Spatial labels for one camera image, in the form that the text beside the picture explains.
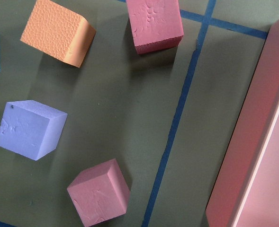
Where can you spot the dark pink foam cube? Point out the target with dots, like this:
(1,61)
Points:
(99,193)

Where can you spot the purple foam cube right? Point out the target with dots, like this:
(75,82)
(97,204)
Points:
(30,128)

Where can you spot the pink plastic tray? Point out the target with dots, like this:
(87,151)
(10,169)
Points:
(246,192)

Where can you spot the red foam cube far right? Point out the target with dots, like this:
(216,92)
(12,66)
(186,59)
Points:
(155,24)

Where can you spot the orange foam cube right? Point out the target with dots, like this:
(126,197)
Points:
(58,32)

